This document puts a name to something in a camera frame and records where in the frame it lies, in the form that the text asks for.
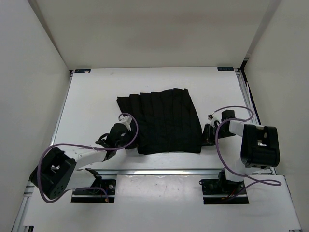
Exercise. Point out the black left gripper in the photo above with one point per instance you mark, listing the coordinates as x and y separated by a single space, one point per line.
130 133

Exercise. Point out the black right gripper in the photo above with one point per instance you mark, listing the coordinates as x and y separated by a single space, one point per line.
207 139

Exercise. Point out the black skirt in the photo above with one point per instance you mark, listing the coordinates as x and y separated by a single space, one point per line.
165 121

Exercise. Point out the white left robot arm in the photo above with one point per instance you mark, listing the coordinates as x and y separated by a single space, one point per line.
64 167

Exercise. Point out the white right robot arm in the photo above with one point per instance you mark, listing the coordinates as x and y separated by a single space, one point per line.
230 126

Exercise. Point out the blue right corner label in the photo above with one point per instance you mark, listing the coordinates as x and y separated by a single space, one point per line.
225 69

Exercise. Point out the blue corner label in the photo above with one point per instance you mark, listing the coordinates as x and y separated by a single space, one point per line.
82 70
225 69

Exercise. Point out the white front cover panel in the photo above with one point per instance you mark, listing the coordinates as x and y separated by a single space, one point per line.
168 203

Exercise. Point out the blue left corner label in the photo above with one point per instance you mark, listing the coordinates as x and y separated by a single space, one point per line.
82 70

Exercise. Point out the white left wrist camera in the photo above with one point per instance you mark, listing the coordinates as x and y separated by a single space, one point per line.
126 121

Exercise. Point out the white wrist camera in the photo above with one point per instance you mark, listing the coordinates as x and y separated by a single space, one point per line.
213 120
126 121

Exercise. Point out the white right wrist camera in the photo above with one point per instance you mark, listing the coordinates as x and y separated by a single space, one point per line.
213 120

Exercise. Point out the aluminium front rail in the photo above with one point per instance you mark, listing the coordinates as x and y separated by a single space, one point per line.
160 172

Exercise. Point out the aluminium rail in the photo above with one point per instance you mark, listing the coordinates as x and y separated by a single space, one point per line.
251 101
160 172

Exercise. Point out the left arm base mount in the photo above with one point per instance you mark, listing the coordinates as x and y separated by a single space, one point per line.
104 192

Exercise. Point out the aluminium right side rail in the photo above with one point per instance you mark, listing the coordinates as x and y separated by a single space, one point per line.
251 101

